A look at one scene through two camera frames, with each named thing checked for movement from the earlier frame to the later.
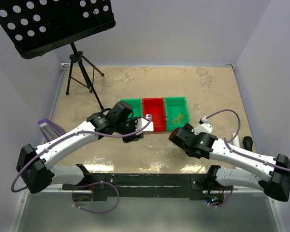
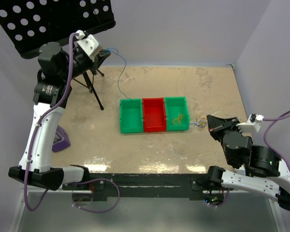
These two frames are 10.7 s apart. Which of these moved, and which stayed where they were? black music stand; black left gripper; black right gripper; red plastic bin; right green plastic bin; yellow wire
Moved: black right gripper; black left gripper
Stayed: right green plastic bin; yellow wire; black music stand; red plastic bin
